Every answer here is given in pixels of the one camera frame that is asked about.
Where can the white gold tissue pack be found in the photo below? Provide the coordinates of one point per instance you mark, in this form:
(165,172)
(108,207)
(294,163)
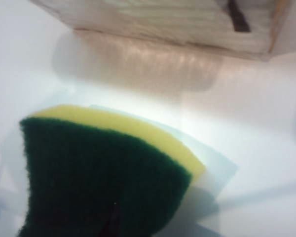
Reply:
(162,19)

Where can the yellow green scouring sponge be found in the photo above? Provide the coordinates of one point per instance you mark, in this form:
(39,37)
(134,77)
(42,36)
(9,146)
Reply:
(88,160)

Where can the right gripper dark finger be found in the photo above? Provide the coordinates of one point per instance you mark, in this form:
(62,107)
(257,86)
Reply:
(114,221)

